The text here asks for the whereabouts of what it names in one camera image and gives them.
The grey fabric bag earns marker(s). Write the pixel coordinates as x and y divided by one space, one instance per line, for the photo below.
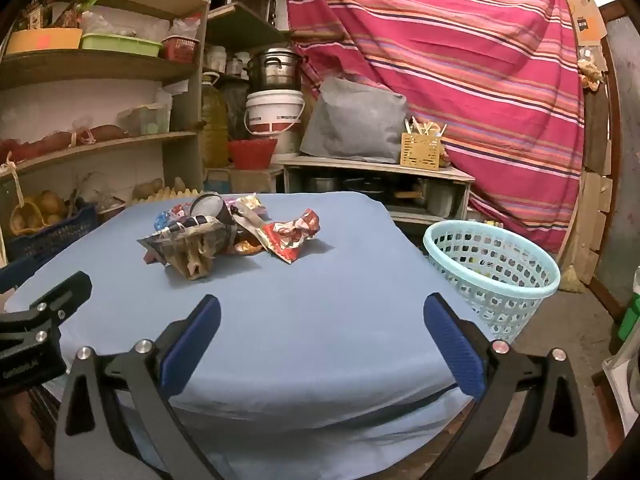
355 120

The brown cardboard box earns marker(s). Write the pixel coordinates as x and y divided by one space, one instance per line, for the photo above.
582 10

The yellow woven basket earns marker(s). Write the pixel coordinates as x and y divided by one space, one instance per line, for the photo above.
27 216

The large brown paper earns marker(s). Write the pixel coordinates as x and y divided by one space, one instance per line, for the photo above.
192 257

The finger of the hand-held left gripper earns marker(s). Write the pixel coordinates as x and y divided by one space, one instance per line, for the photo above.
60 297

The person's left forearm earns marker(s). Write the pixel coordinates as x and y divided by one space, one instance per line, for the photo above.
25 430

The red snack wrapper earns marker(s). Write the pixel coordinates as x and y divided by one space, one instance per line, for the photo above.
290 235

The bundle of wooden utensils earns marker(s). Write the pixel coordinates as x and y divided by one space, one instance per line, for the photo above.
425 126

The low wooden cabinet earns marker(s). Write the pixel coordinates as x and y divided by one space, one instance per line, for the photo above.
380 166

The green plastic tray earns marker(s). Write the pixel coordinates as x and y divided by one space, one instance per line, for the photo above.
120 45

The white metal stand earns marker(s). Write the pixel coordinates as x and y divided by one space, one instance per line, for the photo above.
617 380

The yellow plastic tub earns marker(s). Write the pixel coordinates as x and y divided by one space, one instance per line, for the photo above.
42 41

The light blue plastic basket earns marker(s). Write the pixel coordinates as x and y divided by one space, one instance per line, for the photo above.
500 280

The black tube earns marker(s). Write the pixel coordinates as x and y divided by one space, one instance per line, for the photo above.
192 221

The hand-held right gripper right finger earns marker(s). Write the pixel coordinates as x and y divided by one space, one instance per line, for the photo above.
455 350

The pile of sweet potatoes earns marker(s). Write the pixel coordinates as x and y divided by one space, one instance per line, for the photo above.
65 138

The red striped cloth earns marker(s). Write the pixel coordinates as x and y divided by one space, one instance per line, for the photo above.
450 85

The pink yellow snack wrapper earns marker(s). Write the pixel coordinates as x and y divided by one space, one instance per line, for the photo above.
248 203

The blue plastic crate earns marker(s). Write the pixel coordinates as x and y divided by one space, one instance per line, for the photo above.
50 241

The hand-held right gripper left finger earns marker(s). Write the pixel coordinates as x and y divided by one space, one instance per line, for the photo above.
192 347

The steel cooking pot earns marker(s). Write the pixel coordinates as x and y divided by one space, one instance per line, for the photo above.
272 67

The clear plastic container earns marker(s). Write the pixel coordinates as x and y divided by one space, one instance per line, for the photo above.
125 22

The red plastic bowl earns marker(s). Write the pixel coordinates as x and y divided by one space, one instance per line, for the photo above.
251 154

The yellow oil bottle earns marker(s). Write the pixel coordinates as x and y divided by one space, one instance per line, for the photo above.
215 120

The wooden shelf unit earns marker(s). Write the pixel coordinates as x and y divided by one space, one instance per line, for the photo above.
100 64

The dark red wrapper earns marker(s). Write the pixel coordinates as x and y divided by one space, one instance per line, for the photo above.
150 251

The white plastic bucket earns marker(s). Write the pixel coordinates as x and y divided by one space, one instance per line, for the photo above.
274 110

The small red plastic basket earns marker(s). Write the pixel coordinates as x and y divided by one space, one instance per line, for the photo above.
179 50

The woven yellow utensil box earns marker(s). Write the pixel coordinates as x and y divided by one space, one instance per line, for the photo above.
421 151

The green plastic container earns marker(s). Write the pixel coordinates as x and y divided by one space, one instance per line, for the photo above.
629 316

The black frying pan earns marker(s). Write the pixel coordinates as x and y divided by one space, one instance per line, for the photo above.
370 185

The straw broom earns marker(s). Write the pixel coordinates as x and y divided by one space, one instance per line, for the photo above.
571 279

